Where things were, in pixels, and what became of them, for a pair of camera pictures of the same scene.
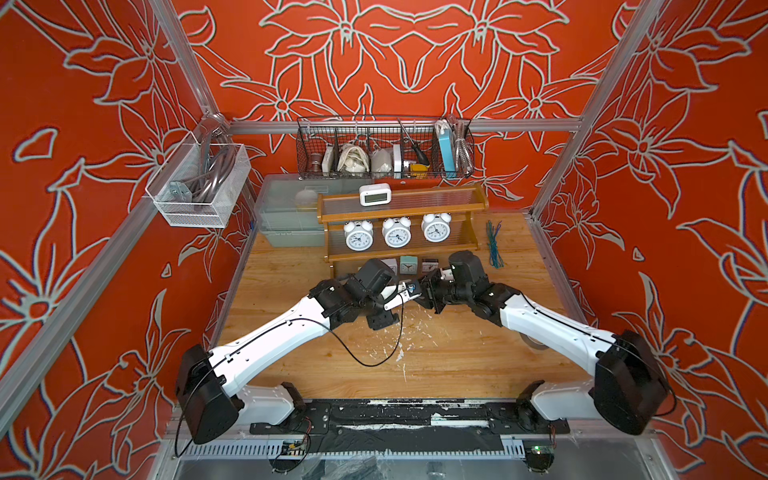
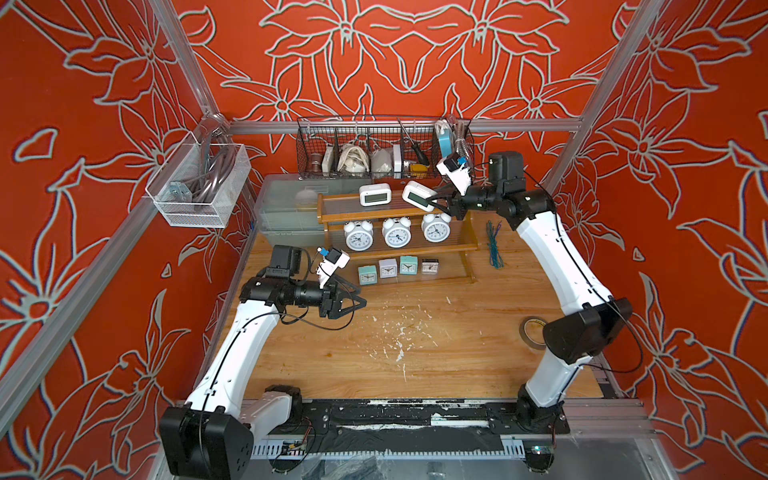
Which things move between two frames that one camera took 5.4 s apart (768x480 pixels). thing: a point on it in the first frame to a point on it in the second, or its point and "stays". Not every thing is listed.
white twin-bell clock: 436,227 stays
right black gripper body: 437,293 to 479,199
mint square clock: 408,265 stays
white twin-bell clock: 397,232 stays
